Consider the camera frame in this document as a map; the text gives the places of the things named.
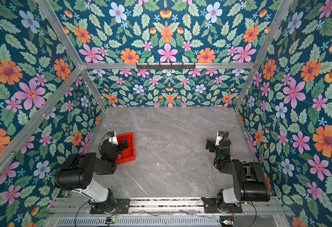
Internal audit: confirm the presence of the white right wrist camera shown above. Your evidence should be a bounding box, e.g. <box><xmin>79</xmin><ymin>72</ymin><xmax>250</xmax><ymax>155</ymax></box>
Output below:
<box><xmin>215</xmin><ymin>131</ymin><xmax>225</xmax><ymax>146</ymax></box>

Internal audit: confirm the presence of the aluminium mounting rail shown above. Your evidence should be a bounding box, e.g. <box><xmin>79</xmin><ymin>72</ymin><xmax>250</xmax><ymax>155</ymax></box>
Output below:
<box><xmin>50</xmin><ymin>197</ymin><xmax>285</xmax><ymax>216</ymax></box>

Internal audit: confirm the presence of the red plastic bin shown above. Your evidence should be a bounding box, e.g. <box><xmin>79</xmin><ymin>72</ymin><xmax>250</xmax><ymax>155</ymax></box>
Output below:
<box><xmin>116</xmin><ymin>133</ymin><xmax>136</xmax><ymax>165</ymax></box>

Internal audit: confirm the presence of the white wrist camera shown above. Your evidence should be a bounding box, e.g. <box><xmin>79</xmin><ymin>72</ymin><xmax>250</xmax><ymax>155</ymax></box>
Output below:
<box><xmin>215</xmin><ymin>131</ymin><xmax>225</xmax><ymax>146</ymax></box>
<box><xmin>107</xmin><ymin>131</ymin><xmax>118</xmax><ymax>145</ymax></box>

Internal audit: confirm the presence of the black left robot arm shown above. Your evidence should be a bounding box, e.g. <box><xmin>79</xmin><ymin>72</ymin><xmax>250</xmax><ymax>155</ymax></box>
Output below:
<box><xmin>55</xmin><ymin>136</ymin><xmax>129</xmax><ymax>214</ymax></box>

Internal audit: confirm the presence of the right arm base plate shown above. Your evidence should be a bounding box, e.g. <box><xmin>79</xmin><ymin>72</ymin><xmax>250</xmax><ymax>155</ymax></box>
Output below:
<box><xmin>201</xmin><ymin>197</ymin><xmax>243</xmax><ymax>214</ymax></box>

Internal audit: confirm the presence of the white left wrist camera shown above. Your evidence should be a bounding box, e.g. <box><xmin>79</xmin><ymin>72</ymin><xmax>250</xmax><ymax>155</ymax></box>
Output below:
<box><xmin>107</xmin><ymin>131</ymin><xmax>118</xmax><ymax>145</ymax></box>

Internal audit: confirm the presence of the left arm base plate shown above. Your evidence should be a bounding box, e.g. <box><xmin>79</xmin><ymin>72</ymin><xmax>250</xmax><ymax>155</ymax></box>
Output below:
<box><xmin>89</xmin><ymin>199</ymin><xmax>131</xmax><ymax>215</ymax></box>

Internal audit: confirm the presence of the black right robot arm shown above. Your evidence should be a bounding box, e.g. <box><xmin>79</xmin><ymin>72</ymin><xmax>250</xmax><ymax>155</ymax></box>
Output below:
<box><xmin>206</xmin><ymin>137</ymin><xmax>271</xmax><ymax>213</ymax></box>

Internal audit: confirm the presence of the black hook rack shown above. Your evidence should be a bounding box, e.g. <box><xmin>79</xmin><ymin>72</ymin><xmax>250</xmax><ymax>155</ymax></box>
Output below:
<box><xmin>136</xmin><ymin>63</ymin><xmax>196</xmax><ymax>70</ymax></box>

